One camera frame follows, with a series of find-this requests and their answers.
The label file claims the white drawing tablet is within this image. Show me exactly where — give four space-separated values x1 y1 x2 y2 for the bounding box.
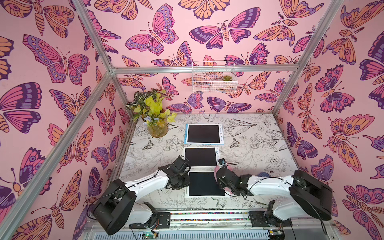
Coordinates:
186 172 227 198
183 147 220 167

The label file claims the pink cloth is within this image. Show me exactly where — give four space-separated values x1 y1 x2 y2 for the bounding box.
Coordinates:
214 165 239 197

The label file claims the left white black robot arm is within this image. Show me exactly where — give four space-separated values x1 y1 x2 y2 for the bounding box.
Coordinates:
91 155 191 236

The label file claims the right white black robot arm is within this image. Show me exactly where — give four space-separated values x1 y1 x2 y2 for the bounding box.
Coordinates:
214 165 333 221

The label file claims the far blue-edged drawing tablet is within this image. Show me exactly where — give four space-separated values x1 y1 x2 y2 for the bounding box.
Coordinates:
185 124 225 145

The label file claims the potted plant glass vase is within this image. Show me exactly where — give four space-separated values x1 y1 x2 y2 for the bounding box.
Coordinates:
126 90 177 138

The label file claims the small succulent in basket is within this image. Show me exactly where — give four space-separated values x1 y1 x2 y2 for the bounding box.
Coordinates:
222 75 233 82

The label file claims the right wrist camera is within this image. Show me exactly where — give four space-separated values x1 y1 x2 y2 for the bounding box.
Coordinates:
218 158 228 168

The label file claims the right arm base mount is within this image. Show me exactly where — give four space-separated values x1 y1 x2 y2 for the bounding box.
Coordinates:
249 200 293 228

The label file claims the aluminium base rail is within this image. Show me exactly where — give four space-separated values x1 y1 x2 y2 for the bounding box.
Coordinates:
80 209 342 240

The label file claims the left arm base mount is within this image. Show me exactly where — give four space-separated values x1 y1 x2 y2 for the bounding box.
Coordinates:
129 212 171 230

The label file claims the white wire wall basket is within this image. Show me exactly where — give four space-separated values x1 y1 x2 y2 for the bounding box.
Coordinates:
190 61 238 95

